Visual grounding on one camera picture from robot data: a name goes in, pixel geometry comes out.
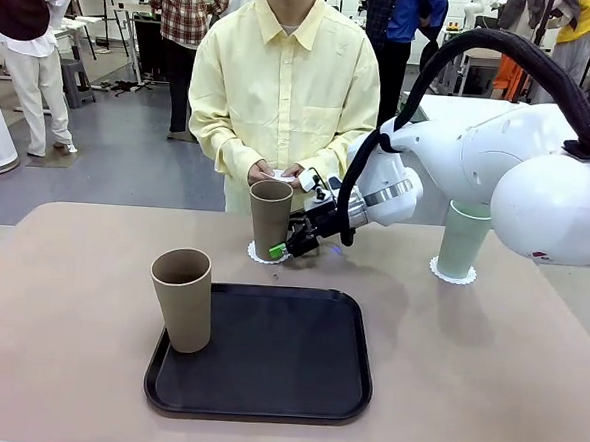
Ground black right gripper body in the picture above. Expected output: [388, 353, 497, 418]
[286, 203, 355, 260]

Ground white lace paper coaster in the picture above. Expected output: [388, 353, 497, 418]
[246, 240, 295, 267]
[427, 254, 479, 287]

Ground brown tall cup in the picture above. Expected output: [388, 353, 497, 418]
[244, 178, 295, 265]
[145, 245, 217, 356]

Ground white paper coaster stack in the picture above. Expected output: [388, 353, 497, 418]
[259, 168, 297, 183]

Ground pale green tall cup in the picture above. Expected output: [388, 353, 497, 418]
[436, 198, 494, 282]

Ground person's right forearm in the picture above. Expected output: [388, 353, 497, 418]
[185, 118, 265, 180]

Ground person's left forearm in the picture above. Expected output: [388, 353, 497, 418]
[297, 125, 377, 177]

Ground person's left hand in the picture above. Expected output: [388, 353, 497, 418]
[279, 162, 307, 183]

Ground person's right hand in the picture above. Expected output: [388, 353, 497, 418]
[246, 160, 278, 187]

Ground person in yellow shirt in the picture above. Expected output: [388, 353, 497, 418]
[180, 0, 388, 222]

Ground black plastic tray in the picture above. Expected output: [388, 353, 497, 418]
[141, 277, 380, 430]

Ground person in blue jacket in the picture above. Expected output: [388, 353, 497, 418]
[359, 0, 450, 131]

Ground black cabinet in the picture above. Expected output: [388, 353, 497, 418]
[127, 13, 171, 82]

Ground person in plaid shirt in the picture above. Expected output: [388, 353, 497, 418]
[134, 0, 230, 145]

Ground person in orange trousers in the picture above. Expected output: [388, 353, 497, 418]
[492, 0, 540, 102]

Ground grey plastic stool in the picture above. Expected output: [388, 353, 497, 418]
[55, 57, 98, 111]

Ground white office desk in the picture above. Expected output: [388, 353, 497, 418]
[43, 12, 91, 62]

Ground black metal pole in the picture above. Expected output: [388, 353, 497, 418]
[533, 0, 555, 47]

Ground person in white trousers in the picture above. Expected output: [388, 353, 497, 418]
[0, 0, 85, 160]

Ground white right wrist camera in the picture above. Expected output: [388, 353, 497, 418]
[295, 166, 342, 205]

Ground black braided cable sleeve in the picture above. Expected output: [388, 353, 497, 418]
[333, 18, 590, 261]

